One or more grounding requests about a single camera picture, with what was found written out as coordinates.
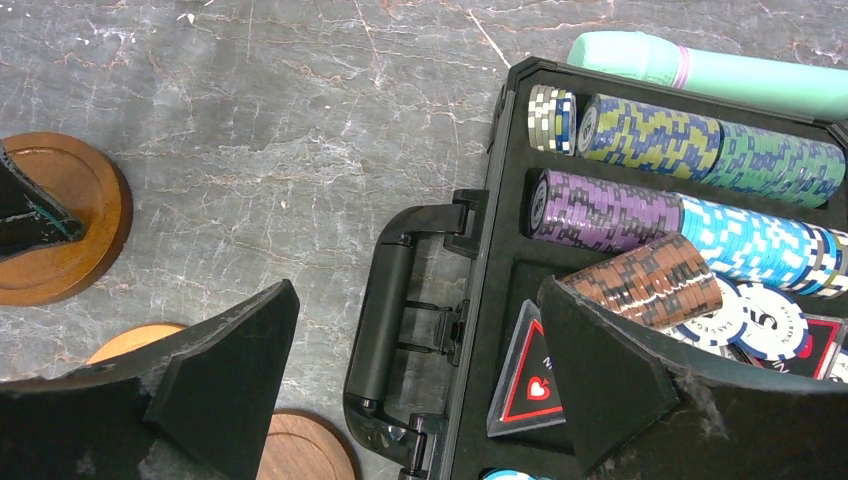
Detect brown chip stack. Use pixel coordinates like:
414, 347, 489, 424
557, 233, 723, 330

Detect dark brown wooden coaster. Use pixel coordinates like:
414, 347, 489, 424
256, 410, 361, 480

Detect black open carrying case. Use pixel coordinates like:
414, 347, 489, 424
343, 57, 847, 479

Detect light orange wooden coaster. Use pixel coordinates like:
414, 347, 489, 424
86, 322, 186, 365

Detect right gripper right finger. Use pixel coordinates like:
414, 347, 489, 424
537, 278, 847, 479

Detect light blue chip stack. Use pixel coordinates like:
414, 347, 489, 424
676, 193, 847, 298

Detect green chip stack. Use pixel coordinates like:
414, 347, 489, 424
701, 121, 846, 208

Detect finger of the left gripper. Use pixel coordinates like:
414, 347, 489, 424
1, 144, 87, 261

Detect teal cylindrical handle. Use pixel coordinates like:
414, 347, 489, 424
567, 31, 847, 121

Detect purple chip stack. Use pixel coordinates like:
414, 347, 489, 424
526, 169, 684, 253

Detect black triangular dealer card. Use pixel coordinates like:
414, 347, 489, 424
487, 299, 566, 438

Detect loose white poker chips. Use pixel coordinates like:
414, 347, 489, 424
663, 275, 809, 361

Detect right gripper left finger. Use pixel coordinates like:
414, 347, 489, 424
1, 280, 300, 479

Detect large brown wooden saucer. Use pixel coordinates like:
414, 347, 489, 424
1, 132, 132, 306

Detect blue yellow chip stack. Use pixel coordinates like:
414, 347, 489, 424
576, 94, 722, 181

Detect white blue chip stack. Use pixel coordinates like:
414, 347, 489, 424
527, 85, 577, 155

